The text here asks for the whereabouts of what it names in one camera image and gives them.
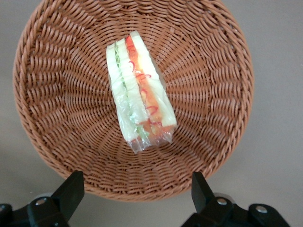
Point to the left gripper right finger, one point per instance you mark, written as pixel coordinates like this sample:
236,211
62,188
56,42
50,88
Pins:
208,203

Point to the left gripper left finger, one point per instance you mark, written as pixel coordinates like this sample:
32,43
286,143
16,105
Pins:
59,201

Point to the plastic sandwich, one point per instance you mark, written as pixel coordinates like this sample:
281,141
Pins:
132,89

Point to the brown round wicker basket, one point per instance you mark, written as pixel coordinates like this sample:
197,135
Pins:
59,94

